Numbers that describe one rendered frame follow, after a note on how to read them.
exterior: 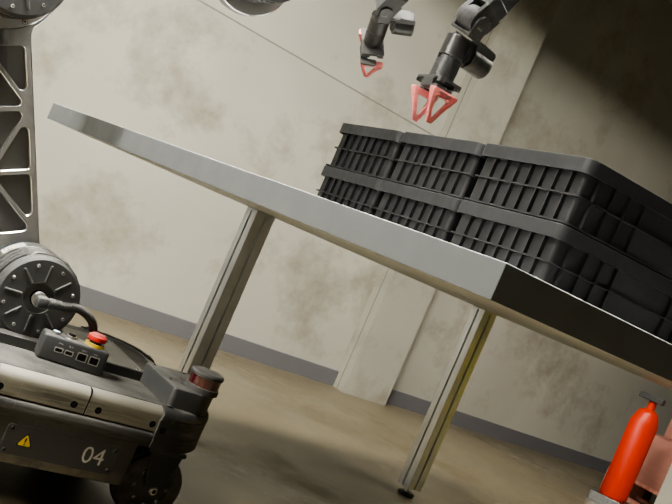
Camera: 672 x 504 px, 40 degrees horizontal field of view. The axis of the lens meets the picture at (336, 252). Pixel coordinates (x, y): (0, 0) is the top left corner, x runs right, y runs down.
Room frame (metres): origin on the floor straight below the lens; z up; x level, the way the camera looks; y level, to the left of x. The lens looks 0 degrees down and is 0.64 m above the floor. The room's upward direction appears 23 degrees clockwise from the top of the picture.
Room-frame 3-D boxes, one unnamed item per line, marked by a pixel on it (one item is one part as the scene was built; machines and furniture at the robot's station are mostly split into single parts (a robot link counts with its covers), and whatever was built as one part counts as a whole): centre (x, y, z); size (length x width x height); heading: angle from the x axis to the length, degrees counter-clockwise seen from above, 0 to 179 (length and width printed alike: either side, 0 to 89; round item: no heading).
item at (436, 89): (2.04, -0.07, 1.03); 0.07 x 0.07 x 0.09; 27
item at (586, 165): (1.63, -0.41, 0.92); 0.40 x 0.30 x 0.02; 118
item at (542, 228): (1.63, -0.41, 0.76); 0.40 x 0.30 x 0.12; 118
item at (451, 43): (2.06, -0.07, 1.16); 0.07 x 0.06 x 0.07; 125
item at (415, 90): (2.07, -0.05, 1.03); 0.07 x 0.07 x 0.09; 27
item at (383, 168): (2.16, -0.13, 0.87); 0.40 x 0.30 x 0.11; 118
